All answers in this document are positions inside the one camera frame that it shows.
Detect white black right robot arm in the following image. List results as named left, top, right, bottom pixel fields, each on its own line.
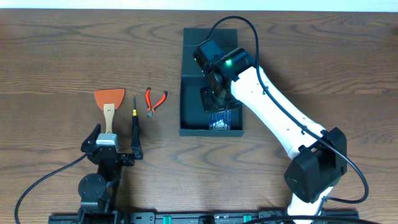
left=193, top=39, right=347, bottom=215

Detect clear precision screwdriver case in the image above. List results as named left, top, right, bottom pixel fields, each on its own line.
left=208, top=110, right=232, bottom=131

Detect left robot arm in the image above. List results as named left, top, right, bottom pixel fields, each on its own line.
left=76, top=124, right=144, bottom=224

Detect red black cutting pliers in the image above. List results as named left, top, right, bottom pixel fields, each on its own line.
left=145, top=87, right=168, bottom=119

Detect orange scraper wooden handle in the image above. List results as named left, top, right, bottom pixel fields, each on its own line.
left=94, top=88, right=125, bottom=134

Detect yellow black screwdriver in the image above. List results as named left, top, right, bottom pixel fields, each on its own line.
left=132, top=96, right=139, bottom=135

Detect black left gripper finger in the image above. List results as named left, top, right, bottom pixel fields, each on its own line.
left=131, top=124, right=144, bottom=160
left=88, top=124, right=101, bottom=144

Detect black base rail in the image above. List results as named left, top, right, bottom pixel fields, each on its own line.
left=48, top=210, right=360, bottom=224

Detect dark green open box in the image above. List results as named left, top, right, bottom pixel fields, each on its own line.
left=179, top=28, right=244, bottom=137

